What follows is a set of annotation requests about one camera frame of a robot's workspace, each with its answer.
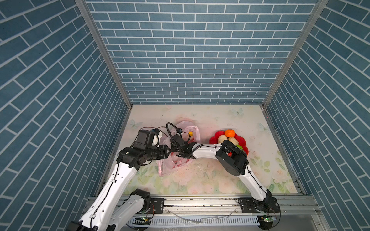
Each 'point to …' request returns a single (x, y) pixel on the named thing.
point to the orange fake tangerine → (230, 133)
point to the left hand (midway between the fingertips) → (168, 151)
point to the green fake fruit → (240, 147)
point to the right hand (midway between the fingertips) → (170, 142)
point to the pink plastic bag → (175, 163)
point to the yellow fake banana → (191, 133)
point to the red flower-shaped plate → (242, 143)
